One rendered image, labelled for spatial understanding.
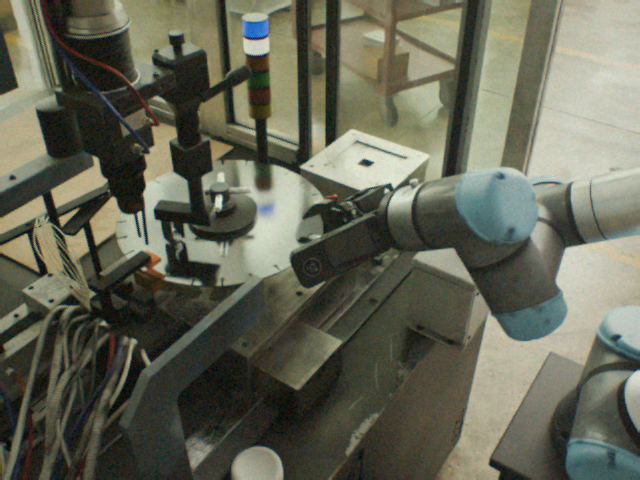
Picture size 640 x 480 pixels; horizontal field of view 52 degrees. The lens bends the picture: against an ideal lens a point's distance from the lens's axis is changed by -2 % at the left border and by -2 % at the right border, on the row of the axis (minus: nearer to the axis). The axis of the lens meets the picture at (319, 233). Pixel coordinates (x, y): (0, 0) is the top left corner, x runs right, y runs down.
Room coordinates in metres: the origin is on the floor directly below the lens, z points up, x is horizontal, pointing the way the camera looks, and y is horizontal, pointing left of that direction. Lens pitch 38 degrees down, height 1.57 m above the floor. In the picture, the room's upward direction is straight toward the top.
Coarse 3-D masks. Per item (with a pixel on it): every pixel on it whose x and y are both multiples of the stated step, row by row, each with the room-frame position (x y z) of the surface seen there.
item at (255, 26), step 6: (246, 18) 1.15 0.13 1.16; (252, 18) 1.15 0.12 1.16; (258, 18) 1.15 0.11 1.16; (264, 18) 1.15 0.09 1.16; (246, 24) 1.14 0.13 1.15; (252, 24) 1.13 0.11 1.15; (258, 24) 1.13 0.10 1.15; (264, 24) 1.14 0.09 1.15; (246, 30) 1.14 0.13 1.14; (252, 30) 1.13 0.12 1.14; (258, 30) 1.13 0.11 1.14; (264, 30) 1.14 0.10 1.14; (246, 36) 1.14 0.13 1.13; (252, 36) 1.13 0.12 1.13; (258, 36) 1.13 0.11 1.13; (264, 36) 1.14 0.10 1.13
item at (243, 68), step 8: (232, 72) 0.79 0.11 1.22; (240, 72) 0.79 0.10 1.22; (248, 72) 0.79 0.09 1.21; (224, 80) 0.78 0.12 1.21; (232, 80) 0.78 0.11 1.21; (240, 80) 0.78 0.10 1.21; (216, 88) 0.76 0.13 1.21; (224, 88) 0.77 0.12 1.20; (200, 96) 0.75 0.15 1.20; (208, 96) 0.75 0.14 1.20
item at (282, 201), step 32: (224, 160) 1.02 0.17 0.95; (160, 192) 0.92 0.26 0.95; (256, 192) 0.92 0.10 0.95; (288, 192) 0.92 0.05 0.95; (128, 224) 0.83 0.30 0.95; (160, 224) 0.83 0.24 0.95; (256, 224) 0.83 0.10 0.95; (288, 224) 0.83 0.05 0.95; (128, 256) 0.75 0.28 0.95; (160, 256) 0.75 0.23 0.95; (192, 256) 0.75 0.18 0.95; (224, 256) 0.75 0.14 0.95; (256, 256) 0.75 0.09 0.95; (288, 256) 0.75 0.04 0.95
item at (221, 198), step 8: (216, 184) 0.86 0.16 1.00; (224, 184) 0.86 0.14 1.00; (208, 192) 0.85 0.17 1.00; (216, 192) 0.84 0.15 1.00; (224, 192) 0.84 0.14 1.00; (232, 192) 0.85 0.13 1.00; (240, 192) 0.85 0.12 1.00; (248, 192) 0.85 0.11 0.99; (216, 200) 0.82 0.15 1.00; (224, 200) 0.84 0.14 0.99; (216, 208) 0.80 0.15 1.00
